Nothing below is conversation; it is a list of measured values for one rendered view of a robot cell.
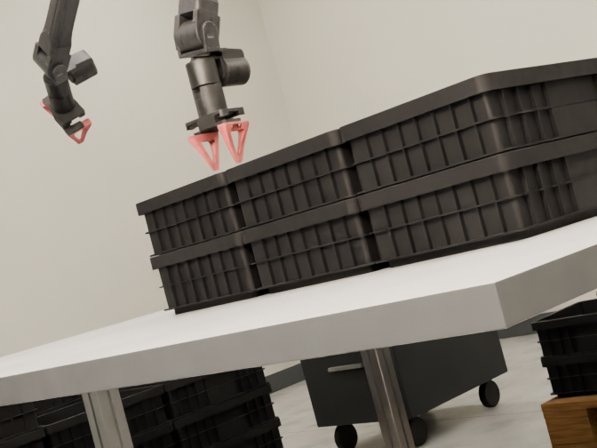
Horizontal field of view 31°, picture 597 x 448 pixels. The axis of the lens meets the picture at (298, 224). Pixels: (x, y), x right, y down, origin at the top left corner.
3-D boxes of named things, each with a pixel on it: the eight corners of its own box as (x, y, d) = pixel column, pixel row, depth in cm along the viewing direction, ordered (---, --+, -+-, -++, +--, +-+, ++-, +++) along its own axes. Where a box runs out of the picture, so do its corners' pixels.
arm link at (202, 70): (178, 61, 199) (196, 52, 195) (204, 60, 204) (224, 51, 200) (187, 97, 199) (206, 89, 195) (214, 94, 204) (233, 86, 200)
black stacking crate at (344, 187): (353, 204, 164) (334, 132, 165) (239, 237, 187) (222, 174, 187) (505, 167, 191) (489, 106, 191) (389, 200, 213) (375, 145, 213)
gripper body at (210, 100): (210, 130, 205) (201, 93, 205) (247, 116, 198) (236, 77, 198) (186, 133, 200) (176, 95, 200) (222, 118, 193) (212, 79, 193)
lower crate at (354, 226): (371, 273, 164) (352, 197, 164) (253, 298, 186) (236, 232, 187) (522, 226, 191) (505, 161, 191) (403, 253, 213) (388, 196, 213)
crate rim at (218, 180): (224, 185, 187) (220, 172, 187) (134, 217, 209) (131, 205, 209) (377, 154, 213) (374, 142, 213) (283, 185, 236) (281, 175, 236)
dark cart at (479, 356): (417, 452, 353) (347, 191, 354) (322, 459, 384) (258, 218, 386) (515, 400, 397) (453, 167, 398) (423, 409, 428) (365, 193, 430)
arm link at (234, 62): (171, 29, 200) (202, 21, 194) (216, 28, 209) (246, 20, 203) (182, 92, 201) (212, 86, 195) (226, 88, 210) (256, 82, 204)
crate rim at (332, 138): (337, 144, 164) (333, 129, 164) (224, 185, 187) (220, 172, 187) (493, 115, 191) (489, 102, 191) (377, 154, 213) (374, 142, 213)
